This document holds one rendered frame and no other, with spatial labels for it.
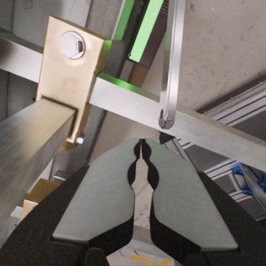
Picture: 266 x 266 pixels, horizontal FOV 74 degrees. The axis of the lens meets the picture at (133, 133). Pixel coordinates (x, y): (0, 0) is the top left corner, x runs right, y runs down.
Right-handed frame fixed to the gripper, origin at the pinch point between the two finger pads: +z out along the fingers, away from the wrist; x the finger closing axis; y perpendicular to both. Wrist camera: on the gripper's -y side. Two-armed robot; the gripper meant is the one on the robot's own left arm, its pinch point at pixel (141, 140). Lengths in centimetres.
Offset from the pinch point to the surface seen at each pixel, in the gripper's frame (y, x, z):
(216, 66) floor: 4, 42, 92
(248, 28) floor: -14, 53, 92
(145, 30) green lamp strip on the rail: -8.1, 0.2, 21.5
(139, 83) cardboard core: 14, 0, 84
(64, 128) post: 1.0, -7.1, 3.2
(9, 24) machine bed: -8.4, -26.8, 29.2
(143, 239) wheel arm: 25.9, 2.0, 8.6
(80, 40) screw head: -6.3, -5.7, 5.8
